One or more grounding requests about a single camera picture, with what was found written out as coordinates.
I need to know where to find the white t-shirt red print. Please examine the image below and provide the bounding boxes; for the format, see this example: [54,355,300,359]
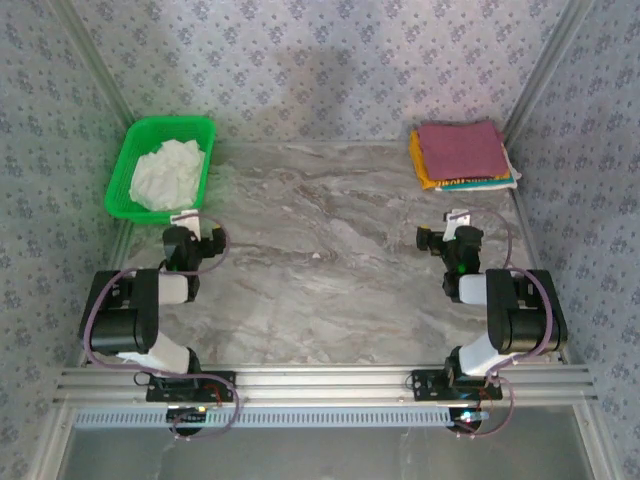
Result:
[128,138,207,212]

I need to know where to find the stack of folded clothes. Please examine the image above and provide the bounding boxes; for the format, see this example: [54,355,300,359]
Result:
[408,129,512,192]

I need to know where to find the white folded t-shirt teal print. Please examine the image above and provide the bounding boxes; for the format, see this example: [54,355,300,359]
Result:
[434,142,523,193]

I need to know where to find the green plastic basket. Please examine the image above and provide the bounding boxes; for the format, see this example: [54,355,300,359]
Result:
[103,115,217,225]

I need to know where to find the maroon folded t-shirt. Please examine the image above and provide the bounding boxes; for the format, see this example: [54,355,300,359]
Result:
[416,121,506,181]

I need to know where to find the left controller board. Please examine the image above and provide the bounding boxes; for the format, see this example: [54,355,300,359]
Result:
[166,405,209,435]

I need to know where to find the controller board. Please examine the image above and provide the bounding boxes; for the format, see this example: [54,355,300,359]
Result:
[448,408,490,435]
[166,405,209,435]

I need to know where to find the right controller board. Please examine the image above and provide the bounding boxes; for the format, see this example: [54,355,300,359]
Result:
[448,408,490,435]

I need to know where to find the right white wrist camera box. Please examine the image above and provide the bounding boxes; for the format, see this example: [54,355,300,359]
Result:
[444,209,474,239]

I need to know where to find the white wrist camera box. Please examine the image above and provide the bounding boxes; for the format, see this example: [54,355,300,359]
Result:
[444,209,474,239]
[171,209,202,240]

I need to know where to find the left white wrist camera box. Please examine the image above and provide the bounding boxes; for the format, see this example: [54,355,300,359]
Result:
[171,209,202,240]

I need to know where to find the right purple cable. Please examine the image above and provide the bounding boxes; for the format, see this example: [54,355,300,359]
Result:
[452,208,557,441]

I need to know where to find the purple cable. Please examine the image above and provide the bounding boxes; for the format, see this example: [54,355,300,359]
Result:
[452,208,557,441]
[82,214,242,442]

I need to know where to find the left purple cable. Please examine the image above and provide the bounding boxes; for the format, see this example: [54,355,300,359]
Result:
[82,214,242,442]

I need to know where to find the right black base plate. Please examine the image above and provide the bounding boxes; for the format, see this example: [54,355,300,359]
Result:
[410,369,503,401]

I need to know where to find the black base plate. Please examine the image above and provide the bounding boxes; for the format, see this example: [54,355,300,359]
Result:
[144,370,236,403]
[410,369,503,401]

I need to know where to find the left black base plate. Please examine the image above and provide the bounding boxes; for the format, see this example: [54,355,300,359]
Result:
[144,370,236,403]

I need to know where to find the aluminium mounting rail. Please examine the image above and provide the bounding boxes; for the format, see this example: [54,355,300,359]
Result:
[53,365,599,405]

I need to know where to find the grey slotted cable duct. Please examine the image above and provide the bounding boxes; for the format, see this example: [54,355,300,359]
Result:
[73,405,489,430]

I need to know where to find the aluminium frame post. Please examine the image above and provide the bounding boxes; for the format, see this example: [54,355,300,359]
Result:
[502,0,596,146]

